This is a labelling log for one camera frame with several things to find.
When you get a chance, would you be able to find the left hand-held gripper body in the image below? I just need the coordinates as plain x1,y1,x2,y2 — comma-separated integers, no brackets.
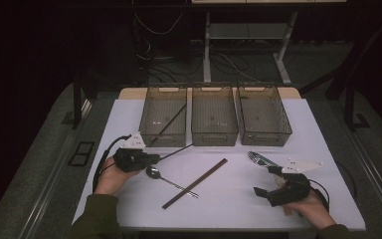
112,131,154,173

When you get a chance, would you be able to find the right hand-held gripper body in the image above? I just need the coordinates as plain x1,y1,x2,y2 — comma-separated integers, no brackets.
266,157,324,208

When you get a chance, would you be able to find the wooden spoon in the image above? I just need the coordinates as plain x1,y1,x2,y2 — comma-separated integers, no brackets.
274,174,293,217

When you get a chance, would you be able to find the metal fork dark handle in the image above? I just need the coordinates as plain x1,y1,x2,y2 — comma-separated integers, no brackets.
247,150,279,169

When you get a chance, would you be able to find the black chopstick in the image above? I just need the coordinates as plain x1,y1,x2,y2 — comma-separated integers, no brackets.
158,142,194,162
149,103,188,144

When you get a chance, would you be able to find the metal spoon twisted handle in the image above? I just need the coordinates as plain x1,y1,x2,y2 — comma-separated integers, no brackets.
145,165,200,199

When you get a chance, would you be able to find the smoky transparent plastic bin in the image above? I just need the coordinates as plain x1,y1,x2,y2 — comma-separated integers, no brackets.
191,83,239,147
237,83,293,147
138,84,188,148

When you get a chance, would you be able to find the person's right hand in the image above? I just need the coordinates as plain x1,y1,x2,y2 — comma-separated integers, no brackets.
283,190,338,231

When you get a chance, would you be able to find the person's left hand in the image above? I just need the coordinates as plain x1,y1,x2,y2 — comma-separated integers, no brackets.
93,155,141,196

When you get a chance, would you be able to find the white table mat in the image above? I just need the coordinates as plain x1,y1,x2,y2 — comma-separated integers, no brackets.
72,98,366,232

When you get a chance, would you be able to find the dark metal stand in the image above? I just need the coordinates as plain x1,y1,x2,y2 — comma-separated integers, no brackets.
61,74,92,130
343,84,371,132

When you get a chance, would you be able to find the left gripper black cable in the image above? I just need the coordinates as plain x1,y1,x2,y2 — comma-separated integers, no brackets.
92,133,132,194

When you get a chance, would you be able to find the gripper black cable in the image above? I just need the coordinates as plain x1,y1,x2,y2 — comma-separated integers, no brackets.
307,161,358,212
92,133,132,194

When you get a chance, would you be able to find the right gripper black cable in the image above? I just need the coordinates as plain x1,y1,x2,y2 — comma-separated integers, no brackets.
307,161,358,212

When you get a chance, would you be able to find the aluminium floor rail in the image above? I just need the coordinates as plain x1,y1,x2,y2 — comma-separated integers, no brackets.
346,127,382,228
18,99,94,239

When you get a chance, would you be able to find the bundle of floor cables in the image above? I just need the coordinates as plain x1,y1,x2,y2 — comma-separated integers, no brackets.
135,38,273,84

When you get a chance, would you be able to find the white metal desk frame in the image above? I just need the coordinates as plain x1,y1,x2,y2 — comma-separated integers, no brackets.
203,10,298,86

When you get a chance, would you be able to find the white hanging cable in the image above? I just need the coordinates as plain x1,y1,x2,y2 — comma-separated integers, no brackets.
133,11,184,36

